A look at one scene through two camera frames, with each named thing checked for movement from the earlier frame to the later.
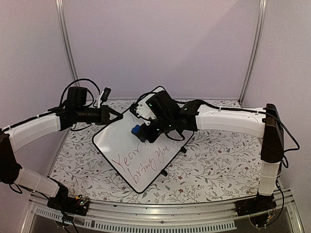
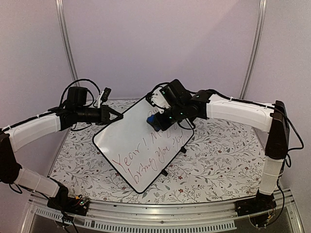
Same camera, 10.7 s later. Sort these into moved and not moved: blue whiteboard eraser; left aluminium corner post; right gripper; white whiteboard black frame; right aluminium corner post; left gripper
Moved: blue whiteboard eraser; right gripper
Not moved: white whiteboard black frame; right aluminium corner post; left gripper; left aluminium corner post
